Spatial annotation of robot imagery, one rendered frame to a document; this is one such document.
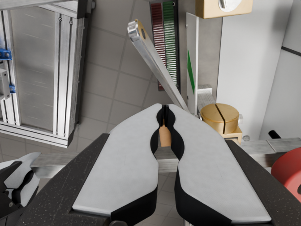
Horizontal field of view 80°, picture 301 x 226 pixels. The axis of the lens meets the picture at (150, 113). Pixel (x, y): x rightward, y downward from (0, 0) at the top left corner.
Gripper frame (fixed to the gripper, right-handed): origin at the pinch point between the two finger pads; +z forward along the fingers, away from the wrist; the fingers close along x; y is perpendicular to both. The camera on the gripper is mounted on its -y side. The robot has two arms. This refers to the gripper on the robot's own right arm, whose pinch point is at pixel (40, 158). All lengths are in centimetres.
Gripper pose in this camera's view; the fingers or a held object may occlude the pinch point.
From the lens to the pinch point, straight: 40.3
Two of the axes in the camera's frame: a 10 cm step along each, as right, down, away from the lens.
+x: 1.2, 8.5, 5.2
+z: 0.4, -5.3, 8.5
